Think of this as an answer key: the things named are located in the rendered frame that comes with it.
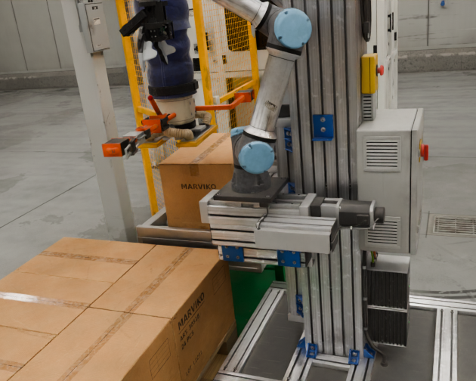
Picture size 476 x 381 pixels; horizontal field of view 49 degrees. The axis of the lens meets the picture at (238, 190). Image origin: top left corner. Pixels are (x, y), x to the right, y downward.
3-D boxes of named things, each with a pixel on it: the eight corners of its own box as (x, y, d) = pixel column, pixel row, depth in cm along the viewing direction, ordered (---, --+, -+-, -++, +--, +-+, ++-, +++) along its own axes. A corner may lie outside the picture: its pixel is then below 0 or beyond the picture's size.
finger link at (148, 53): (152, 66, 155) (157, 38, 157) (134, 67, 157) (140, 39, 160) (157, 71, 158) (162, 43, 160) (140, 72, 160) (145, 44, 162)
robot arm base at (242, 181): (276, 180, 201) (274, 155, 198) (264, 193, 188) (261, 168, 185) (239, 178, 207) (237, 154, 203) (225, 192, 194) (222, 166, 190)
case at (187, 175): (207, 193, 337) (199, 133, 323) (267, 195, 325) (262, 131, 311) (169, 234, 283) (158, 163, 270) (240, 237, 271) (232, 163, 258)
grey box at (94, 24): (105, 49, 349) (96, 1, 339) (111, 48, 347) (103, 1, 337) (87, 53, 332) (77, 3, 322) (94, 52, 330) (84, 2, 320)
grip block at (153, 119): (149, 128, 233) (147, 116, 231) (170, 128, 230) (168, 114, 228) (142, 133, 225) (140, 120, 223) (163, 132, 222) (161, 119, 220)
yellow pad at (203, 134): (199, 128, 267) (199, 119, 266) (218, 128, 265) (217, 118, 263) (176, 147, 237) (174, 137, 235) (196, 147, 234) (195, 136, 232)
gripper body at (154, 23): (164, 42, 158) (157, 0, 154) (139, 44, 161) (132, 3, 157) (175, 40, 164) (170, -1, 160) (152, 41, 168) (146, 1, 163)
